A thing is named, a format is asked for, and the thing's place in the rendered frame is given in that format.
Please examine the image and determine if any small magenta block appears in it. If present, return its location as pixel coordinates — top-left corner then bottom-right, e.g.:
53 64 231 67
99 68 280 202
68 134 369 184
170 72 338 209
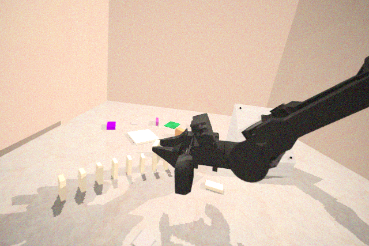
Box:
107 122 116 130

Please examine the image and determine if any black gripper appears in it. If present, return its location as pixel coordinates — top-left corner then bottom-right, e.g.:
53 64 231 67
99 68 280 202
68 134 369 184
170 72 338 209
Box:
152 128 224 195

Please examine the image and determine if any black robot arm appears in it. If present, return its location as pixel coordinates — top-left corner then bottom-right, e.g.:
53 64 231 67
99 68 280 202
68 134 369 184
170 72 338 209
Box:
191 56 369 183

